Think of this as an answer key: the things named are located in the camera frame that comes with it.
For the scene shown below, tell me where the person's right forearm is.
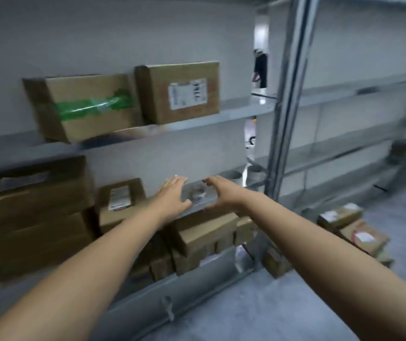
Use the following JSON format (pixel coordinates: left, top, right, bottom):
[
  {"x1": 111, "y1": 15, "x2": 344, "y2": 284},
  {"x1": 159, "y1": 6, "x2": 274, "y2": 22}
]
[{"x1": 238, "y1": 194, "x2": 406, "y2": 341}]

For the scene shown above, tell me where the person's right hand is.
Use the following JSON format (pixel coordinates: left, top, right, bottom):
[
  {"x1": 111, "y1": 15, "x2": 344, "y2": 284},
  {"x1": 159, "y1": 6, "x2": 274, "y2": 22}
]
[{"x1": 201, "y1": 175, "x2": 248, "y2": 214}]

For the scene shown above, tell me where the small labelled cardboard box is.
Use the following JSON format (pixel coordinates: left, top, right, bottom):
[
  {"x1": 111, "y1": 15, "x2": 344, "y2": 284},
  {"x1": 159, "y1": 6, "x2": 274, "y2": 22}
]
[{"x1": 97, "y1": 178, "x2": 147, "y2": 235}]

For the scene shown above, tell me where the person's left forearm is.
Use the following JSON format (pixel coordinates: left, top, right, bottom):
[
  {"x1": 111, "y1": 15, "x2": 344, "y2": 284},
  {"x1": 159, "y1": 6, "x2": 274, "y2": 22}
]
[{"x1": 0, "y1": 204, "x2": 170, "y2": 341}]

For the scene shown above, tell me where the medium plain cardboard box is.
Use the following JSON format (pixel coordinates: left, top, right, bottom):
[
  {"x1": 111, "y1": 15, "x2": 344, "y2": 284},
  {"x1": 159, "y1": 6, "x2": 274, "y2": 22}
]
[{"x1": 167, "y1": 211, "x2": 240, "y2": 258}]

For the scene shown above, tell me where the cardboard box with green tape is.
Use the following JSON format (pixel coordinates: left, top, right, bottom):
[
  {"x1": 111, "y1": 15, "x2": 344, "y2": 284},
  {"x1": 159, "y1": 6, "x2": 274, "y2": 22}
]
[{"x1": 22, "y1": 73, "x2": 145, "y2": 144}]

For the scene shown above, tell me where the large plain cardboard box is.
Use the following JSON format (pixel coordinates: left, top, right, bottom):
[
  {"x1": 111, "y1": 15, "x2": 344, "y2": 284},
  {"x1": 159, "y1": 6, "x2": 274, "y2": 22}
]
[{"x1": 0, "y1": 211, "x2": 94, "y2": 292}]

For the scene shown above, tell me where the cardboard parcel with red print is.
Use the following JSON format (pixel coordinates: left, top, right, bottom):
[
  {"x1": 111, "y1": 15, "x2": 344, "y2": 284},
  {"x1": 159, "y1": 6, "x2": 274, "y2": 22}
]
[{"x1": 339, "y1": 219, "x2": 390, "y2": 257}]

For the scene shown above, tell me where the small plain cardboard box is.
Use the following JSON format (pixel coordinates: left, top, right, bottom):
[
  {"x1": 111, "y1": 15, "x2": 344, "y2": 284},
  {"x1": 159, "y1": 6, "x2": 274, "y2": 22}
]
[
  {"x1": 172, "y1": 248, "x2": 201, "y2": 277},
  {"x1": 235, "y1": 216, "x2": 259, "y2": 246},
  {"x1": 149, "y1": 253, "x2": 175, "y2": 282},
  {"x1": 263, "y1": 244, "x2": 293, "y2": 280}
]

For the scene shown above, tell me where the large flat cardboard box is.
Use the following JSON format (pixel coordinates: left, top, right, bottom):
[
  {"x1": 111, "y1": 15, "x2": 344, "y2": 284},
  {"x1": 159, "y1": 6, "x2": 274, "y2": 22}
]
[{"x1": 0, "y1": 155, "x2": 96, "y2": 221}]

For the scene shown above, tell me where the person's left hand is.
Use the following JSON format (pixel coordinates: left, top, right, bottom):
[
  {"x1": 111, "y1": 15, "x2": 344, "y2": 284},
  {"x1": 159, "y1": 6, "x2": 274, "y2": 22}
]
[{"x1": 152, "y1": 175, "x2": 192, "y2": 224}]

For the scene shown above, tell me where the grey metal shelf rack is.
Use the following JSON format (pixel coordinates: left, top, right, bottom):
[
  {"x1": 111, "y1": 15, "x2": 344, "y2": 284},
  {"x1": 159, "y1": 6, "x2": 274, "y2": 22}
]
[
  {"x1": 273, "y1": 65, "x2": 406, "y2": 219},
  {"x1": 0, "y1": 0, "x2": 320, "y2": 341}
]

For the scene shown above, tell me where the flat labelled cardboard parcel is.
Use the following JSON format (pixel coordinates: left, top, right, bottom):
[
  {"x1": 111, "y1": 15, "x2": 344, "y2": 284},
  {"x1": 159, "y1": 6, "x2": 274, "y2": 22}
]
[{"x1": 317, "y1": 203, "x2": 364, "y2": 232}]

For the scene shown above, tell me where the small grey parcel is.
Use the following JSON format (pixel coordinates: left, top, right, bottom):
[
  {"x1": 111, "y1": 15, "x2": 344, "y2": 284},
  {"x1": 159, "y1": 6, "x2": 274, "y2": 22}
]
[{"x1": 182, "y1": 183, "x2": 219, "y2": 211}]

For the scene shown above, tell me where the cardboard box with white label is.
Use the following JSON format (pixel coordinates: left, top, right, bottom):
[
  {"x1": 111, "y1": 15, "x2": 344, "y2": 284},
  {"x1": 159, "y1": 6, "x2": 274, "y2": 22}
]
[{"x1": 134, "y1": 61, "x2": 221, "y2": 126}]

